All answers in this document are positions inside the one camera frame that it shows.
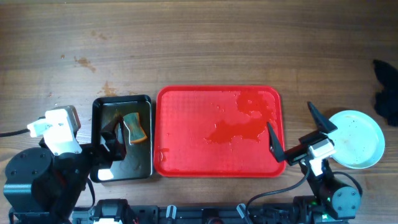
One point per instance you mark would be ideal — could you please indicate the black water tray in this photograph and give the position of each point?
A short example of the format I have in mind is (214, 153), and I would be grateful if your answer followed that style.
(138, 161)

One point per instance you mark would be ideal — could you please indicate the red plastic tray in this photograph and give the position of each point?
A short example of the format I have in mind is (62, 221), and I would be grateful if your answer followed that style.
(217, 131)

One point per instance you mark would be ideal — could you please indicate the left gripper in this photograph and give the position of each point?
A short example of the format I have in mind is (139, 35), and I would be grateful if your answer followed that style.
(101, 149)

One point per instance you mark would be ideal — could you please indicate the light blue top plate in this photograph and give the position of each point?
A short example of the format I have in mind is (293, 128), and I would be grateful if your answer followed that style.
(359, 141)

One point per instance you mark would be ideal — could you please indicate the green orange sponge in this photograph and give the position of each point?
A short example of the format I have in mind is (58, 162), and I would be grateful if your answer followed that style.
(135, 131)

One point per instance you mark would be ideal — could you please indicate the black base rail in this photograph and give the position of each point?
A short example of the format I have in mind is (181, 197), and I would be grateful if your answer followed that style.
(267, 213)

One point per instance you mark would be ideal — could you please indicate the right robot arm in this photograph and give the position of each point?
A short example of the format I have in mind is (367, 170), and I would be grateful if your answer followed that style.
(333, 201)

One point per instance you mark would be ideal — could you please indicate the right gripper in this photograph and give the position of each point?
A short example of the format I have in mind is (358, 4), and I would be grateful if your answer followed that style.
(304, 146)

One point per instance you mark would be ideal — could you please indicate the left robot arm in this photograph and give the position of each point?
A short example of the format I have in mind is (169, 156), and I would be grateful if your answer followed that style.
(44, 187)

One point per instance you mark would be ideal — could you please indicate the black cloth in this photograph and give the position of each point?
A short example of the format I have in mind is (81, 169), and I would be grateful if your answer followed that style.
(386, 100)

